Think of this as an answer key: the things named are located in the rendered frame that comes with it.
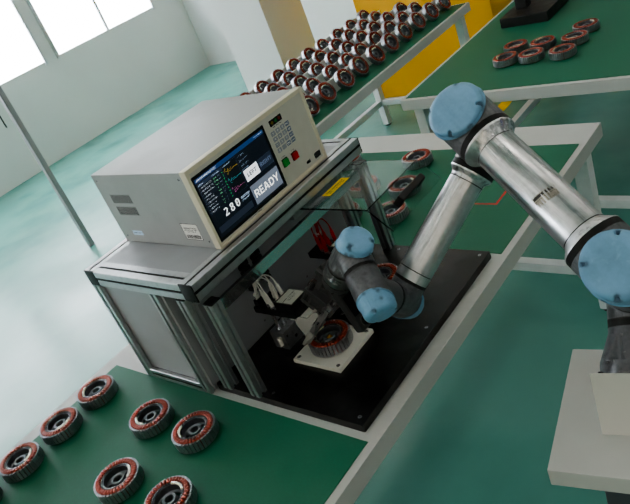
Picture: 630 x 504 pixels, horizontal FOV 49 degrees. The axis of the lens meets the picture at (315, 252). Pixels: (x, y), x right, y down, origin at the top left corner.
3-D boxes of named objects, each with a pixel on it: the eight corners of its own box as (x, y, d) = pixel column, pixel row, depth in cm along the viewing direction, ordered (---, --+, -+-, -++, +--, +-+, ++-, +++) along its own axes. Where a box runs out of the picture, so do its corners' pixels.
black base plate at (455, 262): (491, 257, 182) (489, 250, 181) (365, 433, 144) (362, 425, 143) (353, 247, 213) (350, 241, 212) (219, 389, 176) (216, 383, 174)
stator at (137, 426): (163, 401, 180) (157, 391, 178) (182, 417, 171) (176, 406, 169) (127, 429, 175) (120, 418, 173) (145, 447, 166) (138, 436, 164)
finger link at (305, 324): (288, 332, 164) (308, 302, 161) (307, 347, 163) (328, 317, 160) (283, 335, 161) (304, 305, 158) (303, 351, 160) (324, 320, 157)
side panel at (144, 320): (219, 386, 177) (164, 287, 162) (211, 394, 175) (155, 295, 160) (155, 367, 195) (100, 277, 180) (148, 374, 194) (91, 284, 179)
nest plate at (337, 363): (374, 332, 169) (372, 328, 169) (341, 373, 160) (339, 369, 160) (328, 324, 179) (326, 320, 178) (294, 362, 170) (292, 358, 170)
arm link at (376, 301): (414, 309, 141) (391, 266, 147) (388, 302, 132) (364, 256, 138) (384, 329, 144) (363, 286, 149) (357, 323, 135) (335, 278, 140)
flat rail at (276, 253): (365, 175, 190) (361, 165, 189) (220, 315, 154) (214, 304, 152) (361, 175, 191) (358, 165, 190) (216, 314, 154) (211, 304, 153)
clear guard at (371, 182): (441, 179, 173) (435, 158, 170) (394, 232, 159) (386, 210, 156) (341, 180, 195) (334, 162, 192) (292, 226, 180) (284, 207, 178)
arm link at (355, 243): (350, 259, 136) (333, 225, 140) (336, 288, 145) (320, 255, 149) (384, 251, 139) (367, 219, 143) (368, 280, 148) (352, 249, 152)
